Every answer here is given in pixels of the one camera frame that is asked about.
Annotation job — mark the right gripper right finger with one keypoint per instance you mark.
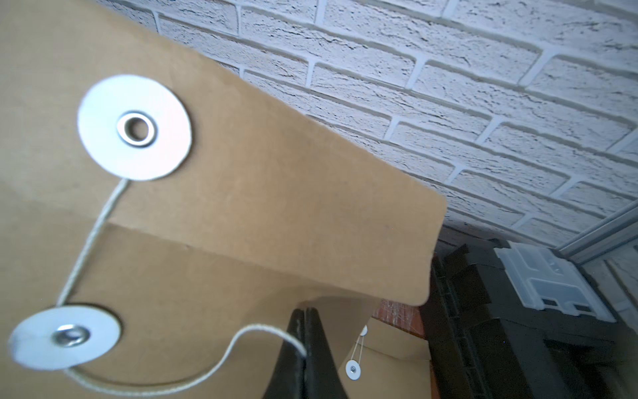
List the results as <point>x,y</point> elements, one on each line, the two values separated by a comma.
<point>321,378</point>

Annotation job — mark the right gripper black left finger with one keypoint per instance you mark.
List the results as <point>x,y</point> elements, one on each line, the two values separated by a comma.
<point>288,377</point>

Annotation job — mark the brown kraft file bag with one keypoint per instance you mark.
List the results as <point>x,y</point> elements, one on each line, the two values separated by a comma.
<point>386,362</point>

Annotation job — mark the black plastic toolbox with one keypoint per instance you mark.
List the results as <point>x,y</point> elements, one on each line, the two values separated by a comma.
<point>513,320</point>

